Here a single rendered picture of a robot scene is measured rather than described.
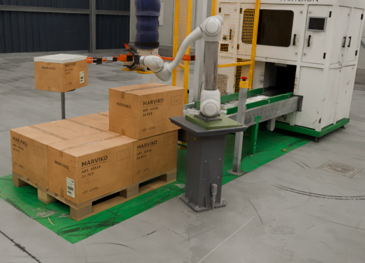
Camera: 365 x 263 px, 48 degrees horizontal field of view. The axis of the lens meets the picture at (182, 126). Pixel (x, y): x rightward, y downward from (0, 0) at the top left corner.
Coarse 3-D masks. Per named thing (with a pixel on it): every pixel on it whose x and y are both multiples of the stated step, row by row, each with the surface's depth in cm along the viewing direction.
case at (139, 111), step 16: (112, 96) 371; (128, 96) 357; (144, 96) 353; (160, 96) 369; (176, 96) 385; (112, 112) 375; (128, 112) 361; (144, 112) 358; (160, 112) 373; (176, 112) 390; (112, 128) 379; (128, 128) 364; (144, 128) 362; (160, 128) 378; (176, 128) 395
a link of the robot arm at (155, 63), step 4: (148, 56) 333; (152, 56) 331; (156, 56) 332; (144, 60) 334; (148, 60) 331; (152, 60) 328; (156, 60) 327; (160, 60) 328; (144, 64) 336; (148, 64) 331; (152, 64) 329; (156, 64) 327; (160, 64) 328; (152, 68) 333; (156, 68) 331; (160, 68) 336; (156, 72) 338
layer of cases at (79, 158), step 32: (32, 128) 377; (64, 128) 382; (96, 128) 387; (32, 160) 355; (64, 160) 322; (96, 160) 327; (128, 160) 355; (160, 160) 389; (64, 192) 330; (96, 192) 334
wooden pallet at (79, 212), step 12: (24, 180) 369; (144, 180) 377; (168, 180) 405; (48, 192) 346; (120, 192) 368; (132, 192) 367; (144, 192) 380; (72, 204) 325; (84, 204) 327; (96, 204) 350; (108, 204) 351; (72, 216) 328; (84, 216) 329
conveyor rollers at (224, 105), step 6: (252, 96) 581; (258, 96) 584; (264, 96) 588; (228, 102) 532; (234, 102) 537; (246, 102) 537; (192, 108) 491; (198, 108) 495; (222, 108) 496; (222, 114) 465
